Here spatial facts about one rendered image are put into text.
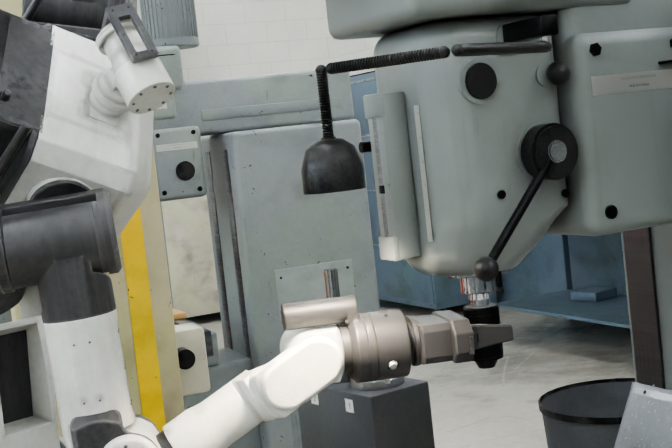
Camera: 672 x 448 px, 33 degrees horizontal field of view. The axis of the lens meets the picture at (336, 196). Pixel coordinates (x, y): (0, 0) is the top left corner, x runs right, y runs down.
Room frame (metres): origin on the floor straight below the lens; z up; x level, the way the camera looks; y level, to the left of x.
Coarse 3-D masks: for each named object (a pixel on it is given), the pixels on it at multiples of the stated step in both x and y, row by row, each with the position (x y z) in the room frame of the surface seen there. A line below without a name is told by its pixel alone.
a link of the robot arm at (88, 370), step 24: (48, 336) 1.35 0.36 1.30; (72, 336) 1.33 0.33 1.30; (96, 336) 1.34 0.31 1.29; (72, 360) 1.34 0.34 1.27; (96, 360) 1.34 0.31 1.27; (120, 360) 1.37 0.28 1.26; (72, 384) 1.34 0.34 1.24; (96, 384) 1.34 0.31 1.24; (120, 384) 1.36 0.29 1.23; (72, 408) 1.34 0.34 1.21; (96, 408) 1.34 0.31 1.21; (120, 408) 1.35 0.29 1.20; (72, 432) 1.33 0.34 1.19; (96, 432) 1.33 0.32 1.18; (120, 432) 1.33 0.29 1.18
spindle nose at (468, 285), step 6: (462, 282) 1.45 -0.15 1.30; (468, 282) 1.45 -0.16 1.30; (474, 282) 1.44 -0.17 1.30; (480, 282) 1.44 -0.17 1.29; (486, 282) 1.44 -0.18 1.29; (492, 282) 1.45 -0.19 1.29; (462, 288) 1.46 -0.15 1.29; (468, 288) 1.45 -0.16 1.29; (474, 288) 1.44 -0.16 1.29; (480, 288) 1.44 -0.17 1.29; (486, 288) 1.44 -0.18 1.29; (492, 288) 1.45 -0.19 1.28
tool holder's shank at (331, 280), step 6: (324, 270) 1.90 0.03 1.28; (330, 270) 1.89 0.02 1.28; (336, 270) 1.90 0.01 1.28; (324, 276) 1.90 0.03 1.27; (330, 276) 1.90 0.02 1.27; (336, 276) 1.90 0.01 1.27; (330, 282) 1.90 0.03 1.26; (336, 282) 1.90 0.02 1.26; (330, 288) 1.90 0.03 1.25; (336, 288) 1.90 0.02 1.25; (330, 294) 1.90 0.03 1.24; (336, 294) 1.90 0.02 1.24; (336, 324) 1.89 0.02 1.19
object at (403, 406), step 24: (336, 384) 1.86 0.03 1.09; (360, 384) 1.79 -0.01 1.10; (384, 384) 1.78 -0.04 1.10; (408, 384) 1.80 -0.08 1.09; (312, 408) 1.88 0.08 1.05; (336, 408) 1.82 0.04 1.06; (360, 408) 1.77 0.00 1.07; (384, 408) 1.76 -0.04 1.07; (408, 408) 1.78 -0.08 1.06; (312, 432) 1.89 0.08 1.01; (336, 432) 1.83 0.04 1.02; (360, 432) 1.77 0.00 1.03; (384, 432) 1.75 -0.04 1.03; (408, 432) 1.78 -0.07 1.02; (432, 432) 1.81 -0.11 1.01
